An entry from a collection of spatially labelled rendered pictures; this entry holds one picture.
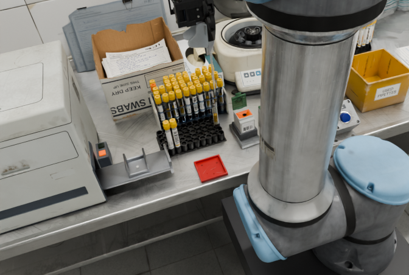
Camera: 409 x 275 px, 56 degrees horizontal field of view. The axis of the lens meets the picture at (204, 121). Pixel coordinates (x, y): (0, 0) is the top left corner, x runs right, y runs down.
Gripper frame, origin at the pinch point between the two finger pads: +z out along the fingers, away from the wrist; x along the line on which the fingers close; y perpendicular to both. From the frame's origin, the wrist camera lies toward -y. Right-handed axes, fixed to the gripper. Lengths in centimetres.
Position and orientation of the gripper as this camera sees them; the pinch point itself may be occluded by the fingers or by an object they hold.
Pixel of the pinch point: (209, 48)
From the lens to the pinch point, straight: 91.0
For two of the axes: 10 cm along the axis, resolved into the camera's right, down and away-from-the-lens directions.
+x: 3.1, 6.1, -7.3
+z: 1.0, 7.4, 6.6
